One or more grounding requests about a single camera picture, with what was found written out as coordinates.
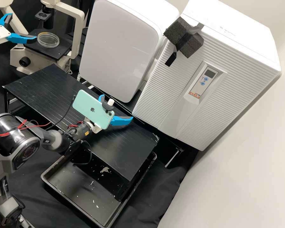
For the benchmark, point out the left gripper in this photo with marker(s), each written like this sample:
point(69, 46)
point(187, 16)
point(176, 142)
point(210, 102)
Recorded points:
point(1, 33)

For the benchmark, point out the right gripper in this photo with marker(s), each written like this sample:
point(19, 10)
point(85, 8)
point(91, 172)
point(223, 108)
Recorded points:
point(96, 127)

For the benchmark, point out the petri dish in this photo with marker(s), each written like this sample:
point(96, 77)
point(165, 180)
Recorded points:
point(48, 40)

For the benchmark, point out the cream microscope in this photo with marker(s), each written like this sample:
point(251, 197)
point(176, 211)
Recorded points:
point(16, 53)

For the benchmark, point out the incubator door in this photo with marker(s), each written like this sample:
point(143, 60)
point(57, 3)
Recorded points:
point(171, 99)

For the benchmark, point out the black platform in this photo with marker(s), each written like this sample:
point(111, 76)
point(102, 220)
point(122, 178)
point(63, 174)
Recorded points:
point(50, 95)
point(172, 152)

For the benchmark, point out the white box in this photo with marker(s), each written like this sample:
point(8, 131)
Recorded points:
point(123, 47)

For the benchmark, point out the black tray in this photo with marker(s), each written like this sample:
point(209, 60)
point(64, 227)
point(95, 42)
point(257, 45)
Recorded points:
point(85, 190)

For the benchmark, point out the white incubator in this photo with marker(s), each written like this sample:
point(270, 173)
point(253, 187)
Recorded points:
point(228, 23)

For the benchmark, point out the right wrist camera phone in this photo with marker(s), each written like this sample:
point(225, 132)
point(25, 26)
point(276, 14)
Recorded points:
point(90, 109)

